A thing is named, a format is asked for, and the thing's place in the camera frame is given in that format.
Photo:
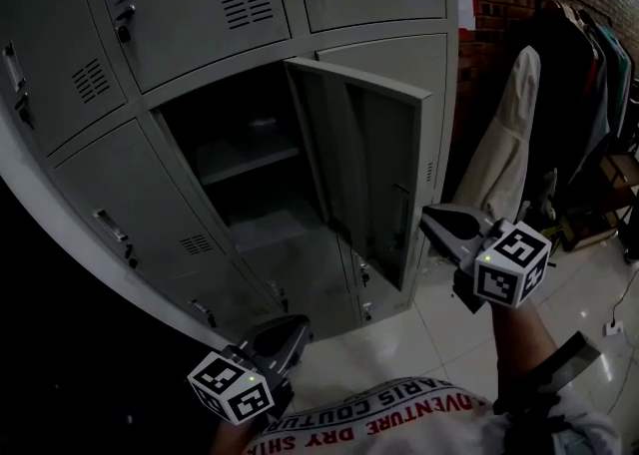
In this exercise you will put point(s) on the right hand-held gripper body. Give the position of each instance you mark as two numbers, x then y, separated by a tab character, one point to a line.
499	268

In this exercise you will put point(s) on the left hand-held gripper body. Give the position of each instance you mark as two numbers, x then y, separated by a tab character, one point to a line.
234	385

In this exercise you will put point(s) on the grey locker door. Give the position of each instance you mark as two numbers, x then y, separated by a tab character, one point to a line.
379	143

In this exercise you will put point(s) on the person's right forearm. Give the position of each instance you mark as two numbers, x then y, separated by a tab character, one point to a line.
519	343

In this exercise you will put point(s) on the person's left forearm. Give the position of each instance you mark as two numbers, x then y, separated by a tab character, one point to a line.
234	438

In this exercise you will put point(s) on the grey metal locker cabinet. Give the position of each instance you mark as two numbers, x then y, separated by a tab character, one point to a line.
190	9

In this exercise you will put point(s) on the beige hanging garment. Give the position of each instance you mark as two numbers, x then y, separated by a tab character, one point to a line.
504	143

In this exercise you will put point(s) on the brown wooden shelf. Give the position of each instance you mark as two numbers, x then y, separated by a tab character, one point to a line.
614	178

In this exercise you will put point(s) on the white printed shirt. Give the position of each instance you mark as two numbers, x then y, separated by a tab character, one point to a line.
389	423

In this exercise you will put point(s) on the black hanging garment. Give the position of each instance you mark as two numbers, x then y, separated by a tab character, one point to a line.
564	94

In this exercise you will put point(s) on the green hanging garment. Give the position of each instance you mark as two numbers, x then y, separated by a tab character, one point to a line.
616	74

